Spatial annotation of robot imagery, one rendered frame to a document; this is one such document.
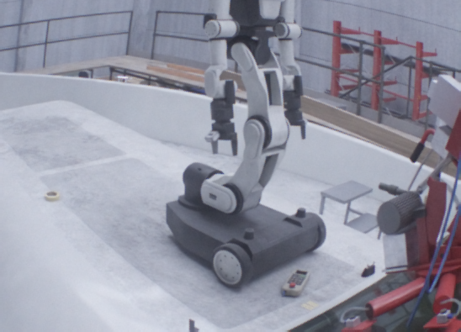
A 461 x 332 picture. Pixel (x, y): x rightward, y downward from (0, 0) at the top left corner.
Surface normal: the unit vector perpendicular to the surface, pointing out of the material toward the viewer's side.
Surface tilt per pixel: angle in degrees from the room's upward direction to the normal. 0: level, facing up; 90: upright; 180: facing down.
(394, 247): 90
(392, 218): 90
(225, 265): 90
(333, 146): 90
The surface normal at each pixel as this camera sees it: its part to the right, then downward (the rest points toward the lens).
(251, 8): 0.01, 0.44
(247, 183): -0.70, 0.17
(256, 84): -0.64, 0.56
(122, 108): -0.38, 0.25
